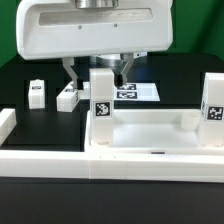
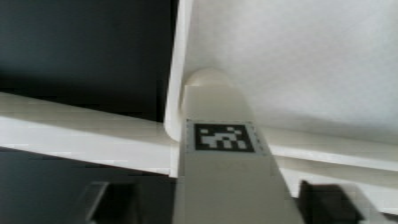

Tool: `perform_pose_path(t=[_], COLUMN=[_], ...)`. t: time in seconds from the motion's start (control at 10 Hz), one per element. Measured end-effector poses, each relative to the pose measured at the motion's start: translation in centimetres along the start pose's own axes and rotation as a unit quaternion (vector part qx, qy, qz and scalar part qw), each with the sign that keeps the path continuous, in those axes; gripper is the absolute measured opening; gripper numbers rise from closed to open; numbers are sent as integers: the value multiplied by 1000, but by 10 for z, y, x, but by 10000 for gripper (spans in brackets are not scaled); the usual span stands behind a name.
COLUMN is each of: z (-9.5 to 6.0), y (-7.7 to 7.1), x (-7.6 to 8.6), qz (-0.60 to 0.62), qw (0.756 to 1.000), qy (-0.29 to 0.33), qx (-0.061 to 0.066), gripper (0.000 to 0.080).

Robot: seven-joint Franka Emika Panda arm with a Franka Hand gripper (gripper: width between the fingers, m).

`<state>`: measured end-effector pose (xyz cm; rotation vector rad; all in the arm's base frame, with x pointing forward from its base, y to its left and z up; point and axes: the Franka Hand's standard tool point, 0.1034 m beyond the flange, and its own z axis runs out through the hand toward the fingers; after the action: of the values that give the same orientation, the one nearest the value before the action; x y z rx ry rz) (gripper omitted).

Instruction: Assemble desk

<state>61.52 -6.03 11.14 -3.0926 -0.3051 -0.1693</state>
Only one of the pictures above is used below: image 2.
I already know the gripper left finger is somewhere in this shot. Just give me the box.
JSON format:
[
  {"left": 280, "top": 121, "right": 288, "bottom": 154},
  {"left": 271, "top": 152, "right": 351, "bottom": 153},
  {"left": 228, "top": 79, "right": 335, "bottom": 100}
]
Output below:
[{"left": 73, "top": 182, "right": 143, "bottom": 224}]

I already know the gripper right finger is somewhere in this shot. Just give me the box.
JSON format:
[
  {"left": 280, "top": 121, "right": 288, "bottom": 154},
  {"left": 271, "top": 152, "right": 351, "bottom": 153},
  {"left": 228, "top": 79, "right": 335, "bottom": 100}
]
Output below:
[{"left": 297, "top": 181, "right": 381, "bottom": 224}]

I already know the white desk leg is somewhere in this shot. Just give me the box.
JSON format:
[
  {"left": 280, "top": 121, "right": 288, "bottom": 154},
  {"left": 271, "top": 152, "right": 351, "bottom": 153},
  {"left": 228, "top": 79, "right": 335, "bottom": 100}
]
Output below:
[{"left": 173, "top": 69, "right": 304, "bottom": 224}]

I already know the white desk tabletop tray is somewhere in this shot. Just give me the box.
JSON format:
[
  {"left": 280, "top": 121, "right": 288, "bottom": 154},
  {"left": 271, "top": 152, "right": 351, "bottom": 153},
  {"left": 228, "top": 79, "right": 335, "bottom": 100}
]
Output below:
[{"left": 166, "top": 0, "right": 398, "bottom": 172}]

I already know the white U-shaped obstacle fence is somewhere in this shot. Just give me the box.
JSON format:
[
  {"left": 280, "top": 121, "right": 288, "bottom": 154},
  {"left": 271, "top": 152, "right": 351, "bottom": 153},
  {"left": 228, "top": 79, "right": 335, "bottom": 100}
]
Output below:
[{"left": 0, "top": 91, "right": 398, "bottom": 214}]

